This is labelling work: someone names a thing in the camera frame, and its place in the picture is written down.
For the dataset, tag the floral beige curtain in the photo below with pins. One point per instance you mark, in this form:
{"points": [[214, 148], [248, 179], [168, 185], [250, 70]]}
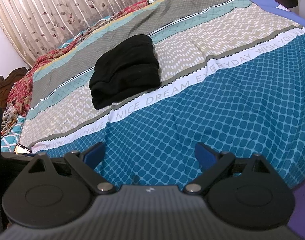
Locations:
{"points": [[35, 27]]}

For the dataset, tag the smartphone with lit screen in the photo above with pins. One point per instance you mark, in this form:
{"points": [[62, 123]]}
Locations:
{"points": [[20, 149]]}

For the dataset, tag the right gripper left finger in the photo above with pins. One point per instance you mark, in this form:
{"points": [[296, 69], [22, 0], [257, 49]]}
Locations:
{"points": [[81, 166]]}

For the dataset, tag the carved wooden headboard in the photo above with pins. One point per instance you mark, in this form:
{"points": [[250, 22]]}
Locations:
{"points": [[6, 84]]}

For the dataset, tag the black pants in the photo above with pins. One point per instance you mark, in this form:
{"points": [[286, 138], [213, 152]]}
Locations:
{"points": [[128, 69]]}

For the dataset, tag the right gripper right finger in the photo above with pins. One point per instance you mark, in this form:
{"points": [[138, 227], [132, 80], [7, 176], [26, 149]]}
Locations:
{"points": [[218, 169]]}

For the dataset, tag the teal lattice pillow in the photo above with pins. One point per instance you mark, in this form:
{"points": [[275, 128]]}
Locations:
{"points": [[9, 141]]}

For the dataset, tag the purple blue mattress edge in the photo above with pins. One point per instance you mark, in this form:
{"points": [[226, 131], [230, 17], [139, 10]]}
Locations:
{"points": [[276, 8]]}

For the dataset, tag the striped patterned bedsheet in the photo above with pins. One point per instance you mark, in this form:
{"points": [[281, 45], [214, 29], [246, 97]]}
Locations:
{"points": [[232, 76]]}

